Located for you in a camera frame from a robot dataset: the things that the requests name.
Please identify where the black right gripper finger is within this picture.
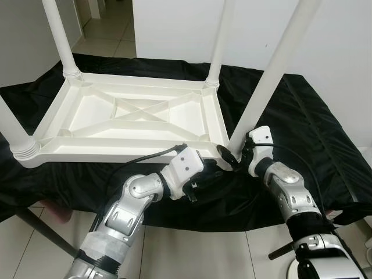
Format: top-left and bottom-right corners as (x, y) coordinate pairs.
(215, 145), (239, 170)

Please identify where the white plastic table leg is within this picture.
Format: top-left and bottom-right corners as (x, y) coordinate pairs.
(41, 0), (83, 80)
(205, 0), (237, 89)
(0, 96), (42, 161)
(228, 0), (322, 153)

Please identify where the white plastic children table top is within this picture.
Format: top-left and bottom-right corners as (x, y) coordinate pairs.
(12, 69), (233, 170)

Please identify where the black cloth table cover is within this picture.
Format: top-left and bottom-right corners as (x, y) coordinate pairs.
(0, 52), (372, 233)

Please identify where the black metal table leg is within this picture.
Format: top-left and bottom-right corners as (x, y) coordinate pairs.
(15, 208), (80, 260)
(269, 241), (298, 262)

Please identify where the pink padded chair seat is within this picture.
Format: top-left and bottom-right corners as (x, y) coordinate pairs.
(46, 201), (74, 222)

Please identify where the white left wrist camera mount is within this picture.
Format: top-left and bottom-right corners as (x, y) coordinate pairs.
(162, 146), (205, 201)

